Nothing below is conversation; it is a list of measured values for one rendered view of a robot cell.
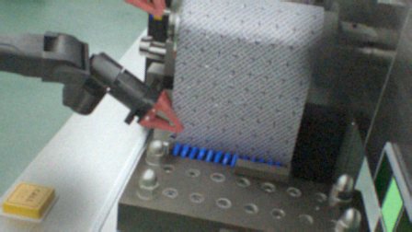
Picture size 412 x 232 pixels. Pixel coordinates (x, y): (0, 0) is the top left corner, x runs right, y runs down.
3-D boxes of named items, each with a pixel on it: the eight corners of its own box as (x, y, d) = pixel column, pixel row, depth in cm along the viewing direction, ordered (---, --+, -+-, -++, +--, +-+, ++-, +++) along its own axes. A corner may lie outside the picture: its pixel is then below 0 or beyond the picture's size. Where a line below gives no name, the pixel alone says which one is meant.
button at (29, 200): (20, 191, 97) (19, 180, 96) (55, 197, 96) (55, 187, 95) (1, 214, 91) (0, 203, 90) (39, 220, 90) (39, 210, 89)
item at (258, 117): (166, 149, 96) (176, 61, 87) (287, 172, 94) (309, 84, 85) (166, 151, 95) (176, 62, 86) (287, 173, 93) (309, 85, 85)
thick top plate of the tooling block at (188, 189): (141, 175, 94) (143, 148, 91) (352, 216, 91) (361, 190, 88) (115, 231, 80) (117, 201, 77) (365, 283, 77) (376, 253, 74)
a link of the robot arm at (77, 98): (58, 67, 81) (58, 32, 86) (31, 110, 87) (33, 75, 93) (124, 88, 87) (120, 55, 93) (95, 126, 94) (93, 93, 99)
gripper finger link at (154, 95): (166, 154, 90) (125, 123, 89) (175, 134, 97) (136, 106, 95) (188, 129, 87) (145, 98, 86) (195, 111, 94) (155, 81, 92)
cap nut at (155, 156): (148, 153, 90) (150, 132, 88) (167, 156, 90) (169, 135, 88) (143, 164, 87) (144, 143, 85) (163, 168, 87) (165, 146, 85)
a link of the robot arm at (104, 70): (88, 56, 85) (101, 42, 90) (71, 81, 89) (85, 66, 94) (121, 81, 86) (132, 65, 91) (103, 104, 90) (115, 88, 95)
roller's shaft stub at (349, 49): (324, 52, 90) (329, 29, 88) (362, 59, 90) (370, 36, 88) (326, 62, 87) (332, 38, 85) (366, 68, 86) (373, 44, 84)
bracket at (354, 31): (337, 29, 88) (340, 18, 88) (371, 34, 88) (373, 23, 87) (339, 38, 84) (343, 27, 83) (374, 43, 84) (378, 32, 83)
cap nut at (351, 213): (333, 222, 79) (340, 200, 77) (357, 226, 79) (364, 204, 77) (336, 237, 76) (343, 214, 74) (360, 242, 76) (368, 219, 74)
